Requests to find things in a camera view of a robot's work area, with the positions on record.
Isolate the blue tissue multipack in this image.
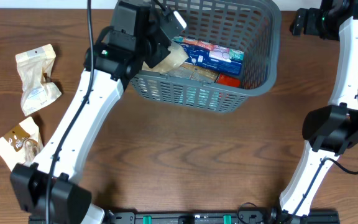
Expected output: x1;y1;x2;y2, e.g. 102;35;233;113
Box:
172;36;244;77

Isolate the mint green wipes packet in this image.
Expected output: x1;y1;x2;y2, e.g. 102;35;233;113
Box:
175;87;223;110

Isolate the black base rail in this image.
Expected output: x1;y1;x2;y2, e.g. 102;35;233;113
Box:
102;203;341;224

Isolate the orange spaghetti packet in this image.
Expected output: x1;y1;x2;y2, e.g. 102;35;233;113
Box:
166;62;241;88

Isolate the brown and cream snack pouch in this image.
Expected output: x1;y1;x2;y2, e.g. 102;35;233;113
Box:
0;116;44;171

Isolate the grey plastic laundry basket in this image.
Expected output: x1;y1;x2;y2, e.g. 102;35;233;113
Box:
131;0;282;113

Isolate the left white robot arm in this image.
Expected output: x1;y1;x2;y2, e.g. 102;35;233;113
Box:
10;1;186;223

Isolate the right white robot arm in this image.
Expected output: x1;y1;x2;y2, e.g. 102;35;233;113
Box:
270;0;358;223

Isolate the left black cable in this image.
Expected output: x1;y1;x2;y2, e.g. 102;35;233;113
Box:
44;0;94;224

